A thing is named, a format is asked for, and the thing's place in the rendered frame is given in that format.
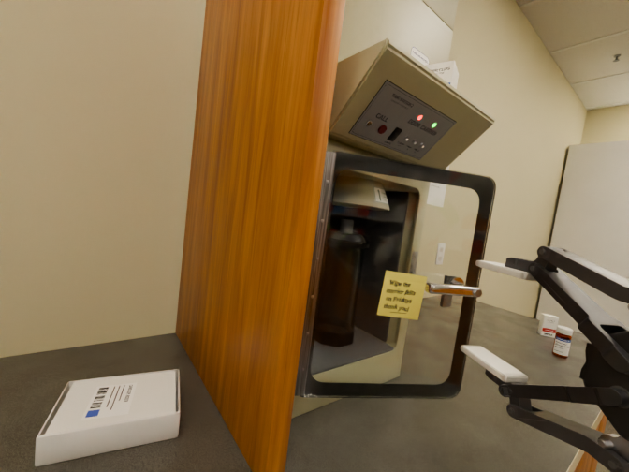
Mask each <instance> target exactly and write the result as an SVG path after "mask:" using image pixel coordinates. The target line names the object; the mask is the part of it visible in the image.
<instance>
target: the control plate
mask: <svg viewBox="0 0 629 472"><path fill-rule="evenodd" d="M420 114H422V115H423V117H422V119H421V120H419V121H418V120H417V117H418V116H419V115H420ZM368 121H373V123H372V125H371V126H366V123H367V122H368ZM433 123H437V125H436V127H434V128H431V126H432V124H433ZM456 123H457V122H456V121H454V120H453V119H451V118H449V117H448V116H446V115H444V114H443V113H441V112H440V111H438V110H436V109H435V108H433V107H432V106H430V105H428V104H427V103H425V102H423V101H422V100H420V99H418V98H417V97H415V96H413V95H411V94H410V93H408V92H406V91H405V90H403V89H402V88H401V87H399V86H397V85H396V84H394V83H392V82H391V81H388V80H386V81H385V82H384V84H383V85H382V87H381V88H380V89H379V91H378V92H377V94H376V95H375V96H374V98H373V99H372V101H371V102H370V104H369V105H368V106H367V108H366V109H365V111H364V112H363V113H362V114H361V115H360V117H359V118H358V120H357V121H356V123H355V124H354V125H353V127H352V128H351V129H350V131H349V132H348V133H349V134H352V135H355V136H357V137H360V138H363V139H365V140H369V141H371V142H374V143H376V144H379V145H382V146H384V147H387V148H389V149H391V150H394V151H397V152H399V153H402V154H405V155H409V156H411V157H413V158H416V159H418V160H420V159H421V158H422V157H423V156H424V155H425V154H426V153H427V152H428V151H429V150H430V149H431V148H432V147H433V146H434V145H435V144H436V143H437V142H438V141H439V140H440V139H441V138H442V137H443V136H444V135H445V133H446V132H447V131H448V130H449V129H450V128H451V127H452V126H453V125H455V124H456ZM381 125H385V126H386V127H387V130H386V132H385V133H383V134H379V133H378V128H379V127H380V126H381ZM396 127H398V128H400V129H402V132H401V134H400V135H399V136H398V137H397V138H396V139H395V141H390V140H387V138H388V137H389V136H390V134H391V133H392V132H393V131H394V130H395V128H396ZM405 136H408V140H403V138H404V137H405ZM413 140H417V143H416V144H412V141H413ZM421 143H424V147H423V148H422V147H419V145H420V144H421Z"/></svg>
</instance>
